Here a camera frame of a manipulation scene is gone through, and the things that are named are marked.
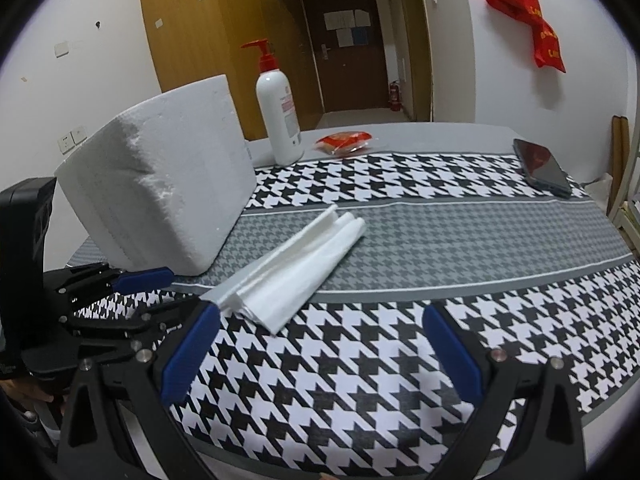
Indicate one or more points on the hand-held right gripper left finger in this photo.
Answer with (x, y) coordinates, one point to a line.
(192, 350)

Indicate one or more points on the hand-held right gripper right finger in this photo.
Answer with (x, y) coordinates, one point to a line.
(452, 355)

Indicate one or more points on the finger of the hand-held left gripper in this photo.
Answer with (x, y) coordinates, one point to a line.
(145, 319)
(145, 279)

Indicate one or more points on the white foam box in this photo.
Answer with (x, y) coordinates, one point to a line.
(160, 175)

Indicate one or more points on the white tissue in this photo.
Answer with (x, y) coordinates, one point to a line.
(300, 270)

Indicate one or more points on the houndstooth tablecloth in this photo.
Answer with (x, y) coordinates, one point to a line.
(400, 240)

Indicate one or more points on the white pump bottle red cap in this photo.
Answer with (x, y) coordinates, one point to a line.
(280, 120)

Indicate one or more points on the black smartphone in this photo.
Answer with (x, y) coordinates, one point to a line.
(542, 165)

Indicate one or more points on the red snack packet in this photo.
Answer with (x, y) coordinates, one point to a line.
(345, 142)

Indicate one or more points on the wooden wardrobe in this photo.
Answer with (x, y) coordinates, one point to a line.
(200, 35)

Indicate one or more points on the wooden boards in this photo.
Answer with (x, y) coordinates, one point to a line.
(620, 160)

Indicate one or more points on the red fire extinguisher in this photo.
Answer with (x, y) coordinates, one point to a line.
(395, 96)

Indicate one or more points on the dark brown door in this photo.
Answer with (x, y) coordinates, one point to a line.
(350, 75)

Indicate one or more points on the blue and white notice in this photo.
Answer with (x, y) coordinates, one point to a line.
(352, 37)

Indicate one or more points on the wooden side door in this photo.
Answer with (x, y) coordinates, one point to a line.
(417, 35)

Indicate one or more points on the white paper notice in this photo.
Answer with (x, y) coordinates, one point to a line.
(345, 19)

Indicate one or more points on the red plastic bag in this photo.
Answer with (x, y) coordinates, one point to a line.
(520, 5)

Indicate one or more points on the white wall socket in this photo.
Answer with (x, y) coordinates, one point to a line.
(79, 136)
(67, 143)

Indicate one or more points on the white wall switch plate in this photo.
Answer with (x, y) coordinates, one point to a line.
(62, 48)

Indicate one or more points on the white metal frame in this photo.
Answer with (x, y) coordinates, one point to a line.
(627, 220)

